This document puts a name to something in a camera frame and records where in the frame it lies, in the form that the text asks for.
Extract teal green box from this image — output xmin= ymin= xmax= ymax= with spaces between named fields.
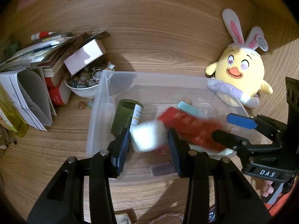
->
xmin=4 ymin=41 xmax=21 ymax=57

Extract slim mint green tube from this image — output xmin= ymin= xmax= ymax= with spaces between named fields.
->
xmin=189 ymin=144 xmax=237 ymax=157

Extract dark green bottle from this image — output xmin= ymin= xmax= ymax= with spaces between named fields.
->
xmin=110 ymin=99 xmax=144 ymax=138

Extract pile of polished stones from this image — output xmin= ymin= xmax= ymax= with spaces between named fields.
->
xmin=69 ymin=59 xmax=115 ymax=89

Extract pile of leaflets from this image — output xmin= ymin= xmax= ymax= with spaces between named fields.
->
xmin=0 ymin=35 xmax=78 ymax=71

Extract light blue bar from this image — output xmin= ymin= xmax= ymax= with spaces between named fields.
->
xmin=177 ymin=101 xmax=209 ymax=119

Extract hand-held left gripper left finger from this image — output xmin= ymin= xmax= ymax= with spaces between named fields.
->
xmin=27 ymin=127 xmax=132 ymax=224

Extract yellow chick plush toy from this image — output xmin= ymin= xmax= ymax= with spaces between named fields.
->
xmin=205 ymin=8 xmax=274 ymax=108

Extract pale pink box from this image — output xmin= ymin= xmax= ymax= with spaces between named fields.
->
xmin=64 ymin=38 xmax=106 ymax=76

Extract person's right hand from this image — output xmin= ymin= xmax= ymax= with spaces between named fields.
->
xmin=256 ymin=178 xmax=275 ymax=197

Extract white bowl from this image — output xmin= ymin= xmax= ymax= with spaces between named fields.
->
xmin=64 ymin=71 xmax=104 ymax=99

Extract white folded papers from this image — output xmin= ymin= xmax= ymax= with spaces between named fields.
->
xmin=0 ymin=69 xmax=58 ymax=131

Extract dark brown card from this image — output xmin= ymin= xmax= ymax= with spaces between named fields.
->
xmin=68 ymin=31 xmax=111 ymax=57

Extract red and white marker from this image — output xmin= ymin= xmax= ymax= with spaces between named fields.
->
xmin=31 ymin=31 xmax=61 ymax=41

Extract dark blue object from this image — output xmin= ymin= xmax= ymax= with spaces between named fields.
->
xmin=206 ymin=206 xmax=218 ymax=224

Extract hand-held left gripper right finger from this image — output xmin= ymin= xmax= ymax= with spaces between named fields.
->
xmin=167 ymin=127 xmax=272 ymax=224

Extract floral printed tile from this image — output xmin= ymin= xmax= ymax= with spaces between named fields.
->
xmin=114 ymin=209 xmax=137 ymax=224

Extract red book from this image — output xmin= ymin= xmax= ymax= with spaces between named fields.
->
xmin=49 ymin=79 xmax=72 ymax=106
xmin=43 ymin=67 xmax=65 ymax=87

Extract clear plastic storage bin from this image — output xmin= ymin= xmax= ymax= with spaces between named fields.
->
xmin=85 ymin=69 xmax=262 ymax=188

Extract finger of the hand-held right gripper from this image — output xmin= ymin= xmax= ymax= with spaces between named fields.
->
xmin=226 ymin=113 xmax=289 ymax=144
xmin=211 ymin=129 xmax=251 ymax=155

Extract red tea packet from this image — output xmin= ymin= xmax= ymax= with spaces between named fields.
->
xmin=158 ymin=107 xmax=228 ymax=152

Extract yellow-green spray bottle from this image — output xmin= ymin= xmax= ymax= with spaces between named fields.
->
xmin=0 ymin=84 xmax=28 ymax=138

